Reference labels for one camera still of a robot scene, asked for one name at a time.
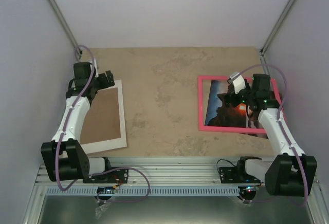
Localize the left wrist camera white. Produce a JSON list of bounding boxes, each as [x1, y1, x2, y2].
[[89, 59, 99, 78]]

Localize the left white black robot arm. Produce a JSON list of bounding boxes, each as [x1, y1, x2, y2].
[[41, 60, 114, 183]]

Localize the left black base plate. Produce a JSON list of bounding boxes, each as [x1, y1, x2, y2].
[[83, 167, 129, 184]]

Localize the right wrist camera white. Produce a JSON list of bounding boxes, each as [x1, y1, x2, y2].
[[227, 71, 246, 94]]

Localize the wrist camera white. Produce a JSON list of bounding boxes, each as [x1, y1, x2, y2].
[[89, 59, 99, 78], [227, 71, 246, 94]]

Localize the sunset landscape photo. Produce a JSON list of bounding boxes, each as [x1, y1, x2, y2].
[[203, 80, 262, 130]]

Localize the brown cardboard backing board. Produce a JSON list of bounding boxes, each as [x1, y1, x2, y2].
[[81, 88, 121, 144]]

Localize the pink wooden picture frame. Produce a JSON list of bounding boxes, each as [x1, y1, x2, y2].
[[197, 73, 285, 136]]

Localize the grey slotted cable duct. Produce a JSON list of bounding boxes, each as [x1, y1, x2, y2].
[[46, 185, 240, 197]]

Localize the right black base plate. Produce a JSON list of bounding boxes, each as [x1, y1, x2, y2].
[[218, 166, 261, 184]]

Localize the aluminium rail base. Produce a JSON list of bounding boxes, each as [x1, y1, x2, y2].
[[24, 157, 328, 223]]

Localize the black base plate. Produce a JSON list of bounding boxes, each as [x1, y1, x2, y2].
[[83, 167, 129, 184], [218, 166, 261, 184]]

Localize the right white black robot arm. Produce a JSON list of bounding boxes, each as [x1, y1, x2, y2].
[[224, 72, 317, 198]]

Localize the white mat board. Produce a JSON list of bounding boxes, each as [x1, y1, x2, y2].
[[80, 80, 127, 154]]

